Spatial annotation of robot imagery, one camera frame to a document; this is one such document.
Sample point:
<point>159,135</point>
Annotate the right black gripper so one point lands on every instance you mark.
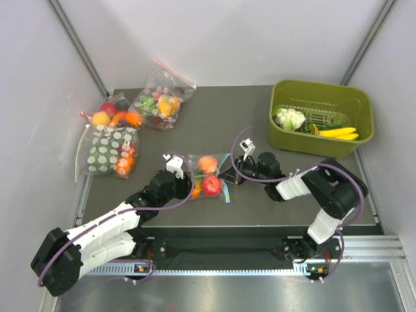
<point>230,175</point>

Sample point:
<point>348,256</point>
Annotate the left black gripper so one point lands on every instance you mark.
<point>184,184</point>

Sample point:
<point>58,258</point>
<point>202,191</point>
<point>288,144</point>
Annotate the orange fake peach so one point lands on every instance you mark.
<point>208,164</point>

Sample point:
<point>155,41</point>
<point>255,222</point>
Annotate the blue zip clear bag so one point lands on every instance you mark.
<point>199,175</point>

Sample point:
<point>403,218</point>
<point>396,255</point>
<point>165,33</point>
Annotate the red fake apple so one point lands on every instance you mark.
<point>211,186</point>

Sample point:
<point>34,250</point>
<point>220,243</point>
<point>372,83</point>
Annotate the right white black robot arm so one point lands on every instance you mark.
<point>337,190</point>

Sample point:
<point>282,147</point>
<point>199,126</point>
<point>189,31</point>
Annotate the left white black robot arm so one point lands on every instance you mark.
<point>65,256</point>

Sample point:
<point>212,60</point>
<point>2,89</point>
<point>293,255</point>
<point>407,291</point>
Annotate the white dotted zip bag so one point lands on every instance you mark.
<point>104,150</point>

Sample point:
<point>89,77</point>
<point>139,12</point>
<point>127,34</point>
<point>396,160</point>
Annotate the white fake cauliflower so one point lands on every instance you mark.
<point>289,119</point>

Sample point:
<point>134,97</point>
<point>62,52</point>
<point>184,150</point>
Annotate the pink zip dotted bag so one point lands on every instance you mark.
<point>163,94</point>

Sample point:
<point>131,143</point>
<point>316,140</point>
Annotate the red zip fruit bag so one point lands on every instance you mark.
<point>115,112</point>

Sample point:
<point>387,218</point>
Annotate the green fake beans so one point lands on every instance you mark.
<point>306,126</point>

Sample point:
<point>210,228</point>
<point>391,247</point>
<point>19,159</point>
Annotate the yellow fake banana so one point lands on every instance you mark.
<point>343,133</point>

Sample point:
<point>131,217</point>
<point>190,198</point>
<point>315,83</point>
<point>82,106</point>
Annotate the olive green plastic bin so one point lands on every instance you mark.
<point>332,104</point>

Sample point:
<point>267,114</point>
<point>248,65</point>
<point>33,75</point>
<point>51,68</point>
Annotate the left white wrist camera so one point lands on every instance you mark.
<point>174,165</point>

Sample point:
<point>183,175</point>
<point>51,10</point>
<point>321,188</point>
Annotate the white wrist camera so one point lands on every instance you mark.
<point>174,165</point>
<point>248,147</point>

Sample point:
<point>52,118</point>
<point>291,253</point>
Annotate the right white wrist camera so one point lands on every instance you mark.
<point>248,147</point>

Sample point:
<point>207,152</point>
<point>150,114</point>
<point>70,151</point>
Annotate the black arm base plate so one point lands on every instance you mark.
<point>282,243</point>

